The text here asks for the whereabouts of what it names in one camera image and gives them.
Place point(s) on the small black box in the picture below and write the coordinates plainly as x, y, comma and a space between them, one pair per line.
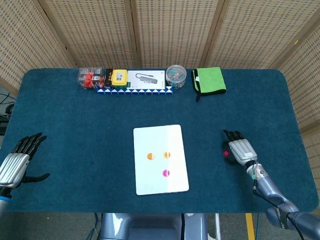
108, 77

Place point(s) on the clear box of red capsules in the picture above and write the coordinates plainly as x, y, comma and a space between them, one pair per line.
88, 78

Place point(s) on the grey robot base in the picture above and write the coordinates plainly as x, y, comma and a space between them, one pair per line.
150, 227

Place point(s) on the pink-red round magnet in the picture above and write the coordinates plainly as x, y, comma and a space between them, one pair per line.
166, 173
226, 153

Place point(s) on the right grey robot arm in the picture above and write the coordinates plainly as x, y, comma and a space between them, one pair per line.
270, 192

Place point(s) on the orange-yellow round magnet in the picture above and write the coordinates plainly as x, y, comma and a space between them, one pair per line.
167, 155
150, 156

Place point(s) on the white magnetic board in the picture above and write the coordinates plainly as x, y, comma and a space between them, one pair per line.
160, 182

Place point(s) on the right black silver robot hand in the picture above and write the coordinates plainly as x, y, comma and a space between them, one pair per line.
243, 151

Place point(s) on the clear round jar of clips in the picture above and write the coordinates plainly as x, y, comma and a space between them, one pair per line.
176, 76

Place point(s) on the yellow-lidded green container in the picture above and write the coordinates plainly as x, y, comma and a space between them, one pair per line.
119, 77

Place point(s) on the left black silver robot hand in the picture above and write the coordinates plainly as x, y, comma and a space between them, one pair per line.
12, 170

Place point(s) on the dark blue table mat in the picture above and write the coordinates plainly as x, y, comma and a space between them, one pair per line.
75, 150

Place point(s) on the green microfiber cloth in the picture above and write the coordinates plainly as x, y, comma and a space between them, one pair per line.
211, 80

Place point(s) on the white USB hub box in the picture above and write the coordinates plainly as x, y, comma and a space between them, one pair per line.
146, 78

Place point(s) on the white table leg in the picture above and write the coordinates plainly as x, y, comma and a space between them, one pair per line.
218, 225

